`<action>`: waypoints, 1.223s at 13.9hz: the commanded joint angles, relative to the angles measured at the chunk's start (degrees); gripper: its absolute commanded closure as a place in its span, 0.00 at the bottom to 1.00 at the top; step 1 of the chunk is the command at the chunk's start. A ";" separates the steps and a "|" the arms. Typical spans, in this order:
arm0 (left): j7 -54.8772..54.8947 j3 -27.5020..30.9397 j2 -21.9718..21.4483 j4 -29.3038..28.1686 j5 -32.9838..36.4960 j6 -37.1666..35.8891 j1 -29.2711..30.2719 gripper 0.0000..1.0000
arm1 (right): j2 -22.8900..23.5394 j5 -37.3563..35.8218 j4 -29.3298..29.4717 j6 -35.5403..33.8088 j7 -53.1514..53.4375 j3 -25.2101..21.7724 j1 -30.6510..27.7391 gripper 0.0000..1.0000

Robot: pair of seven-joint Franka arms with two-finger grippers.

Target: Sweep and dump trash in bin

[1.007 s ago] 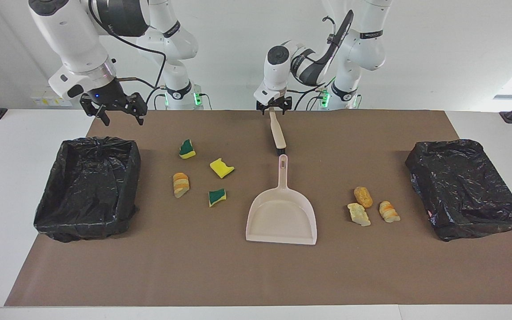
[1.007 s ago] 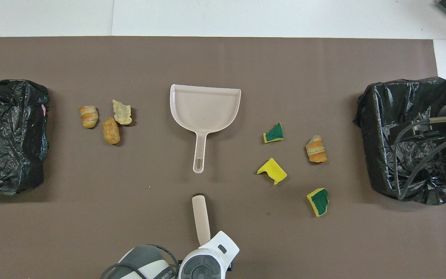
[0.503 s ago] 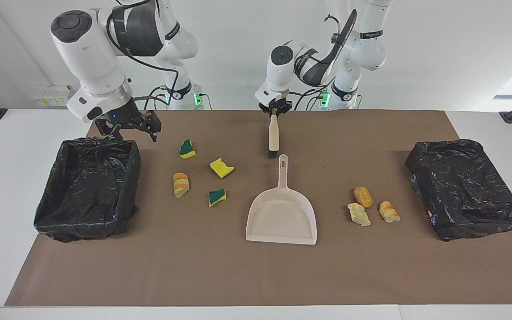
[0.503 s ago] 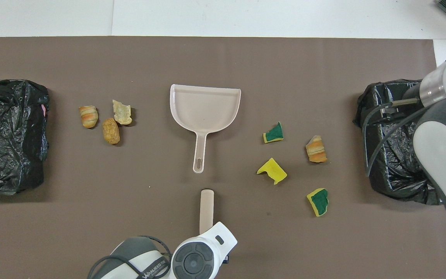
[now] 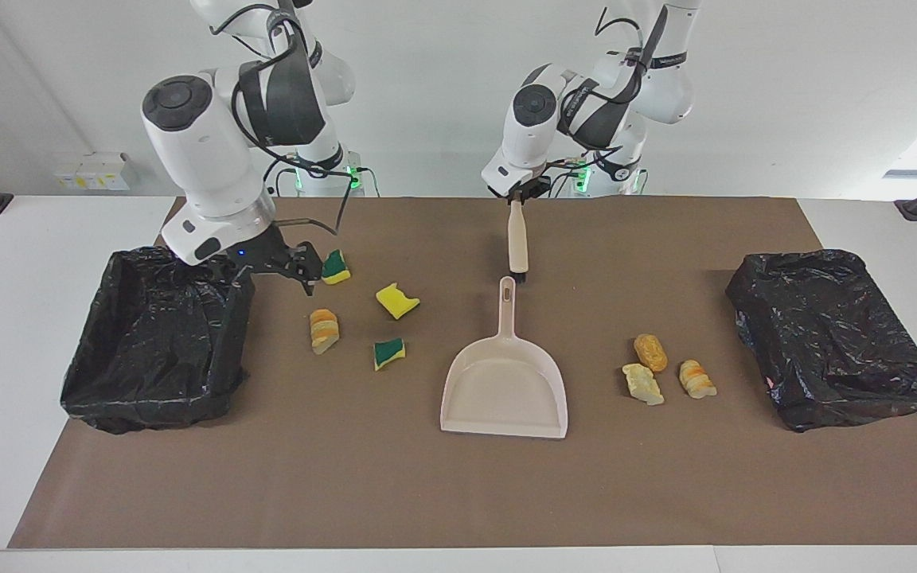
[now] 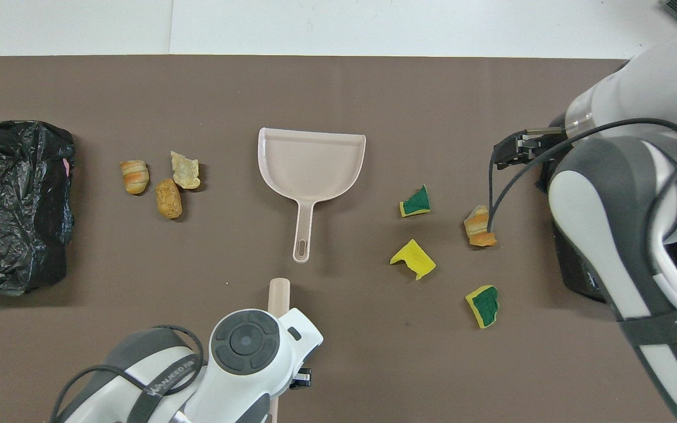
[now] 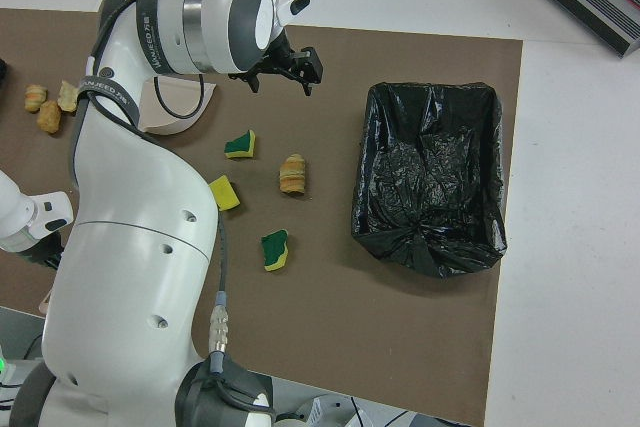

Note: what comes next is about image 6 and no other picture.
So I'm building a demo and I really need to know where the brown table mat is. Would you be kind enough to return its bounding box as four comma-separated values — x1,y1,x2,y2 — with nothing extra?
0,56,677,423

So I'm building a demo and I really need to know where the beige handled brush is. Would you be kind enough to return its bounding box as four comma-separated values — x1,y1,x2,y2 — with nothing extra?
267,277,291,423

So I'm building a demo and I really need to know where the brown bread roll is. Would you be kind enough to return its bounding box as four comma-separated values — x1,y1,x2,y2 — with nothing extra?
156,179,183,220

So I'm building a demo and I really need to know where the pale torn bread piece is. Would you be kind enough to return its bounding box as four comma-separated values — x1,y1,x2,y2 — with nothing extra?
170,151,202,190

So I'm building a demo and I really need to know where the tan bread piece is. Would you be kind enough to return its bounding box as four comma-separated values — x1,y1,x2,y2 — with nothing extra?
119,160,150,195

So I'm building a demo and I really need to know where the black-bagged bin with pink spot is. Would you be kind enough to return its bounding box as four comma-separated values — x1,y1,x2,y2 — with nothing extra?
0,120,75,296

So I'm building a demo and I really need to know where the black-bagged trash bin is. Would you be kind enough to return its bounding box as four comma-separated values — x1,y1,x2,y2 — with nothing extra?
537,159,677,303

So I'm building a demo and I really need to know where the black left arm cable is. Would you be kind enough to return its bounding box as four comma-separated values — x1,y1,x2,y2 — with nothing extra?
51,325,205,423

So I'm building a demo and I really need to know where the beige plastic dustpan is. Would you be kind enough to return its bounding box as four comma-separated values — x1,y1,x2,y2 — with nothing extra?
257,127,367,264

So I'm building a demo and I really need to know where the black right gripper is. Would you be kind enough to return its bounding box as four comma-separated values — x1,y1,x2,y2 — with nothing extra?
494,127,568,171

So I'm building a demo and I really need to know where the striped orange bread piece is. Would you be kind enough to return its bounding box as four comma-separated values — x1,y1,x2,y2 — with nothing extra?
463,204,498,248

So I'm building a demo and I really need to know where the green yellow sponge piece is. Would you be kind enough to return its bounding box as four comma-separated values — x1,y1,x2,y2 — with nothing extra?
465,285,500,329
399,184,432,218

